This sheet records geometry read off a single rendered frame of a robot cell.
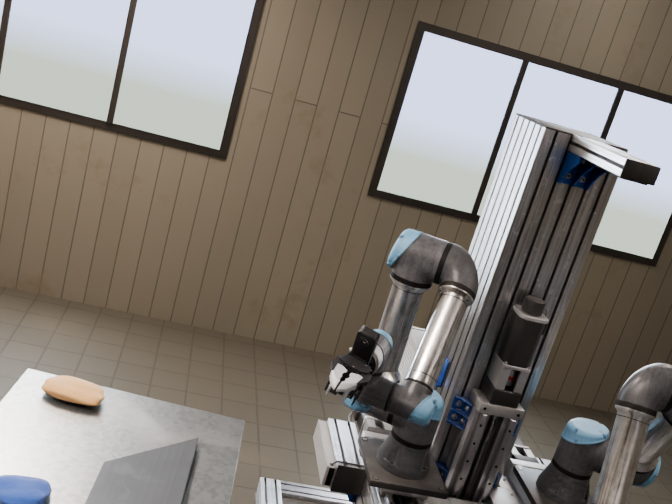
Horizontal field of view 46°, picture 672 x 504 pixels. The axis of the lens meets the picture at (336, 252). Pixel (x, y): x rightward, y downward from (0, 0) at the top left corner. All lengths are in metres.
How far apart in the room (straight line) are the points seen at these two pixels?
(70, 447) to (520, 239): 1.28
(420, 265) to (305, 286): 3.24
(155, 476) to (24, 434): 0.33
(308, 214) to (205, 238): 0.67
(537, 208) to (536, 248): 0.12
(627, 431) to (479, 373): 0.52
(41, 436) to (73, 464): 0.13
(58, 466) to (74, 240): 3.40
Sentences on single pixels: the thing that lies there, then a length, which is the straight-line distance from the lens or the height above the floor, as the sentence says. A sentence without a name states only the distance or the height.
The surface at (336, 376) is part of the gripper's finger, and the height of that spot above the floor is 1.46.
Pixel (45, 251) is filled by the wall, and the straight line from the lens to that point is 5.31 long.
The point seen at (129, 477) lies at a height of 1.07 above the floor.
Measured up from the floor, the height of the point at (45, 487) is 1.08.
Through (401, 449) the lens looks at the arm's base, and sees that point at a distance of 2.25.
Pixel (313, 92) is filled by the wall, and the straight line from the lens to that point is 4.97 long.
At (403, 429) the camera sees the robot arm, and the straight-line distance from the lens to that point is 2.23.
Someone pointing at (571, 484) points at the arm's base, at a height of 1.10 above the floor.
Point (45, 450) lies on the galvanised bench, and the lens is 2.00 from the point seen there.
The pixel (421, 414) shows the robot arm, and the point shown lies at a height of 1.34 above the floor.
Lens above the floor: 2.16
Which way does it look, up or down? 16 degrees down
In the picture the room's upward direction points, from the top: 16 degrees clockwise
